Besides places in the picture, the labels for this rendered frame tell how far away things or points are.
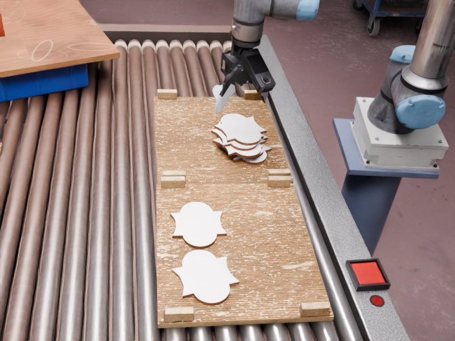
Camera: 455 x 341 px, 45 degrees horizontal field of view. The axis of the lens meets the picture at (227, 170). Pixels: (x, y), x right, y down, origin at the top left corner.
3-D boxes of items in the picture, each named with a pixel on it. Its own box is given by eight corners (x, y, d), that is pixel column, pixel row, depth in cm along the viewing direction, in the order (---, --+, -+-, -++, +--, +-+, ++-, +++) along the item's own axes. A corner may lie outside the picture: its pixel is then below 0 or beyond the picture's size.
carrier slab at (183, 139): (264, 101, 173) (265, 97, 172) (292, 185, 142) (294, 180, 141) (153, 101, 168) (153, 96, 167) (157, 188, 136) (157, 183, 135)
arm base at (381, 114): (412, 105, 169) (421, 78, 162) (423, 136, 157) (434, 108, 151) (363, 101, 168) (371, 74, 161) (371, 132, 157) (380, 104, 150)
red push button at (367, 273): (374, 265, 123) (376, 261, 122) (384, 287, 118) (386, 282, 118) (349, 267, 122) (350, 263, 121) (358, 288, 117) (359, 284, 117)
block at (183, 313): (193, 314, 106) (194, 305, 105) (194, 322, 105) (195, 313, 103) (163, 315, 105) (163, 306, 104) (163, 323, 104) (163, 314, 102)
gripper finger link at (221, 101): (208, 104, 144) (228, 76, 142) (218, 116, 140) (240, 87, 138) (200, 100, 142) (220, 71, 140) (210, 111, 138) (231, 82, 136)
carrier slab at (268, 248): (292, 187, 141) (292, 183, 140) (332, 321, 110) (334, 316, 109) (156, 188, 136) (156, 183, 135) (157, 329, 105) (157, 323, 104)
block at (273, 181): (288, 183, 140) (290, 174, 138) (290, 187, 138) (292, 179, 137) (266, 183, 139) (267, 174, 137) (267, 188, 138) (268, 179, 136)
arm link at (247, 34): (270, 24, 129) (240, 28, 126) (267, 42, 132) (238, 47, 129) (254, 11, 134) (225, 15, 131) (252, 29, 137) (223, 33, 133)
